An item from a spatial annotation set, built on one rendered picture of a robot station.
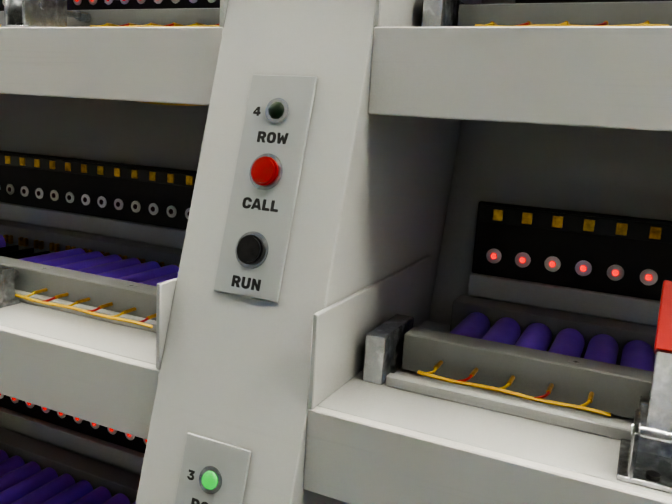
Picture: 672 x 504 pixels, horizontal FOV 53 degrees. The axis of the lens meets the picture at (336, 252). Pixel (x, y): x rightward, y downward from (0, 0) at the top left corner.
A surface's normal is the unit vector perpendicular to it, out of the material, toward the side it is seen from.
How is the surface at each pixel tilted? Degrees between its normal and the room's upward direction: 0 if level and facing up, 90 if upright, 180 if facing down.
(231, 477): 90
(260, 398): 90
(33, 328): 15
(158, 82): 105
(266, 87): 90
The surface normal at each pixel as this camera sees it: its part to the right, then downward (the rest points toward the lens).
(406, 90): -0.43, 0.15
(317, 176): -0.40, -0.11
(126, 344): 0.06, -0.98
